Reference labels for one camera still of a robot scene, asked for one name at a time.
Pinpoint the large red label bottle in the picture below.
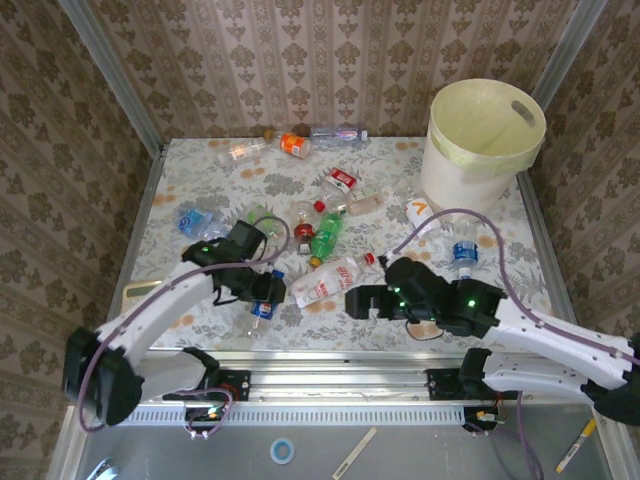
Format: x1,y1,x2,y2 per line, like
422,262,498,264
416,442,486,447
290,252,377,309

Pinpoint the aluminium frame post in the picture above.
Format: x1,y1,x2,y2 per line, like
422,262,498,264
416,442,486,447
529,0,609,101
57,0,169,156

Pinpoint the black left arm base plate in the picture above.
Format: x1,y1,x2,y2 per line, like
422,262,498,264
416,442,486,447
162,368,251,402

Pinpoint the clear bottle purple label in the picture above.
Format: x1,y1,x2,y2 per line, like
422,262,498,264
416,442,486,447
308,125,370,145

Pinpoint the clear bottle green label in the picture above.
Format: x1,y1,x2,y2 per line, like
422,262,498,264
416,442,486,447
243,205,284,240

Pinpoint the blue white tape roll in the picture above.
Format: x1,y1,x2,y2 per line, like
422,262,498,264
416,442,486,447
269,437,295,464

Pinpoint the clear bottle pale orange label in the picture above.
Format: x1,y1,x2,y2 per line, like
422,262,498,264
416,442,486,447
217,139,269,166

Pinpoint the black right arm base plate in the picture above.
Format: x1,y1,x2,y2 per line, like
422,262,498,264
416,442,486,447
425,368,520,402

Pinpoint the white orange carton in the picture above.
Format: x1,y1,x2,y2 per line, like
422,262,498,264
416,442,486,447
403,198,436,232

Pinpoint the aluminium front mounting rail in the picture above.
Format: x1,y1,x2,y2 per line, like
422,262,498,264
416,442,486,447
142,349,619,407

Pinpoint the crushed clear bottle blue label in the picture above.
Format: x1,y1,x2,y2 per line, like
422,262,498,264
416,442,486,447
172,202,229,240

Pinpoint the slotted grey cable duct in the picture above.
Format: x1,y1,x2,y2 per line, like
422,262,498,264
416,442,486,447
92,403,469,427

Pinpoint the cream yellow calculator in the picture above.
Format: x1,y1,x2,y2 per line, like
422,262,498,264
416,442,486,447
123,279,164,314

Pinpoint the white bin with yellow liner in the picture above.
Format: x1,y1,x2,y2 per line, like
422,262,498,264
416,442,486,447
419,78,547,214

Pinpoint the small bottle round red label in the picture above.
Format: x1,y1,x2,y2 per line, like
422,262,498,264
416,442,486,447
291,199,317,255

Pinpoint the water bottle blue label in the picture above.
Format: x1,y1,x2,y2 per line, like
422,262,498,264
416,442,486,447
447,222,484,284

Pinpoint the clear cola bottle blue cap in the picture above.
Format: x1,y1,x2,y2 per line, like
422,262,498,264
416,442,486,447
247,269,287,341

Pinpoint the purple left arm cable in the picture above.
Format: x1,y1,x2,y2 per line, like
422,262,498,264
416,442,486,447
77,215,292,441

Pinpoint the black connector board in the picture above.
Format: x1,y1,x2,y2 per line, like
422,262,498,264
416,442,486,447
462,407,504,434
184,405,226,426

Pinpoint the clear bottle red white label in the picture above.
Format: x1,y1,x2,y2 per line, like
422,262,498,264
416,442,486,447
313,167,359,210

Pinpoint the green bottle yellow cap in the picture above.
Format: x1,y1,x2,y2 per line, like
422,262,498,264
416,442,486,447
308,212,345,268

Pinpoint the orange label plastic bottle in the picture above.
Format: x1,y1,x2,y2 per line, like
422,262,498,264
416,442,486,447
278,131,312,159

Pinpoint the flat wooden stick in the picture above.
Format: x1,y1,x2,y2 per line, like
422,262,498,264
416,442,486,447
332,426,379,480

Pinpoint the yellow white marker pen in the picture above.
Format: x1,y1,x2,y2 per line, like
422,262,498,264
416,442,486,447
555,418,598,475

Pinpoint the floral tablecloth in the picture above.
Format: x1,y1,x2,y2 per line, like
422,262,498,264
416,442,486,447
107,137,564,354

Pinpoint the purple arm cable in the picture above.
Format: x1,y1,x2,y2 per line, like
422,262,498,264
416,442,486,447
384,208,640,480
77,215,292,441

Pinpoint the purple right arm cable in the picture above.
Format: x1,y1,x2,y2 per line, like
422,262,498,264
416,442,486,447
384,208,640,480

